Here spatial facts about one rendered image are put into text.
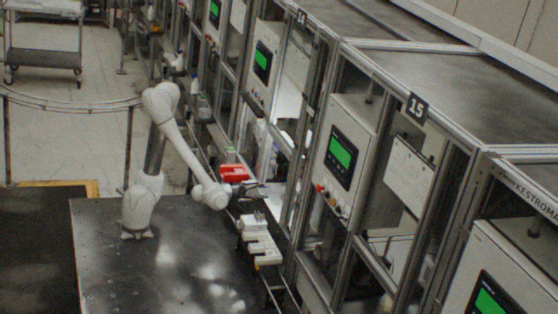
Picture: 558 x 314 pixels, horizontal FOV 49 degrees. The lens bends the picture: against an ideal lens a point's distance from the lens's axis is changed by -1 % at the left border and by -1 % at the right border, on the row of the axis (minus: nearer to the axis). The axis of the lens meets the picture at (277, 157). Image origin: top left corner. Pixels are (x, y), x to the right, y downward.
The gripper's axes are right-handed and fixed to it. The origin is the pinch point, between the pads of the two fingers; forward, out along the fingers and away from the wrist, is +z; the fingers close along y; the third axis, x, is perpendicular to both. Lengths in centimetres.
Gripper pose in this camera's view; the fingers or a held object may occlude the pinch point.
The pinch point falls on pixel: (264, 191)
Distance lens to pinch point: 348.4
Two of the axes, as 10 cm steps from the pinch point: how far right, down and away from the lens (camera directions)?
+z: 9.3, -0.1, 3.7
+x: -3.3, -4.7, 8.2
